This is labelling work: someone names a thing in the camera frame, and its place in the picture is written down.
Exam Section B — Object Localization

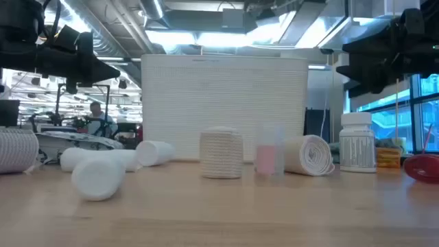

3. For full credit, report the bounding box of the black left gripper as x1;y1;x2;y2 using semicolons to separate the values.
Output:
0;32;121;87

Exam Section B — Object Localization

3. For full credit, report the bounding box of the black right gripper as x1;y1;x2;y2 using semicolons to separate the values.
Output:
335;8;439;99

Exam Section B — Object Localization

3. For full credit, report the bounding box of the ring-patterned grey packet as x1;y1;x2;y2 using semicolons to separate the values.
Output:
35;130;125;164

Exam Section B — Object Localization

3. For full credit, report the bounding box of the orange pill bottle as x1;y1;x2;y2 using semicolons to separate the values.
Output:
376;146;402;169

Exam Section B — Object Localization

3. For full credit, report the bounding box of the grey mesh bandage roll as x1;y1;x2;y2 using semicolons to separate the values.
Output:
0;127;40;174

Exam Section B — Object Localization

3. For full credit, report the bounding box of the beige elastic bandage roll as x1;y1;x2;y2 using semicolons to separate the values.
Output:
283;134;336;177

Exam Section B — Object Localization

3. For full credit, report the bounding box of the red pill bottle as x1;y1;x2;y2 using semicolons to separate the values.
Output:
403;154;439;185

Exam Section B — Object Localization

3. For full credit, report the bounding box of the white perforated plastic basket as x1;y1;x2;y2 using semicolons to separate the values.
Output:
141;54;309;163

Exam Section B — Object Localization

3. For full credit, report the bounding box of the clear vial pink label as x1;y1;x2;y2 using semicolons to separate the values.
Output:
254;124;285;177

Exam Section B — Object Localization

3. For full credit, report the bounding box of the cream knitted bandage roll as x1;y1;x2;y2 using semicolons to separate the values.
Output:
199;126;244;180

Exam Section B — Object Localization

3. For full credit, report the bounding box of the person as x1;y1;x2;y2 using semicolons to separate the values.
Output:
86;101;117;138

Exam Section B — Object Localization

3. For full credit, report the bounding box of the black standing panel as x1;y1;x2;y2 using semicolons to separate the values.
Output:
303;107;331;143

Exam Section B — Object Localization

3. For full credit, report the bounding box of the red stick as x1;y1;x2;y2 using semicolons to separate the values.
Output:
421;123;434;154

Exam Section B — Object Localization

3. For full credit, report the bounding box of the black monitor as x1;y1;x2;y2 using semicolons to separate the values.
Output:
0;99;21;128

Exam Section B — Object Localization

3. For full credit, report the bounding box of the grey ceiling box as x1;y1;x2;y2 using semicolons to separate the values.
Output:
222;8;245;30

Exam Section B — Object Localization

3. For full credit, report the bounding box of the black background rig frame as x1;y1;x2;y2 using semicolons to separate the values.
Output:
54;83;110;138

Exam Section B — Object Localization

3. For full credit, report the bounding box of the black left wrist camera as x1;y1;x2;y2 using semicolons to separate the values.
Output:
54;25;82;53

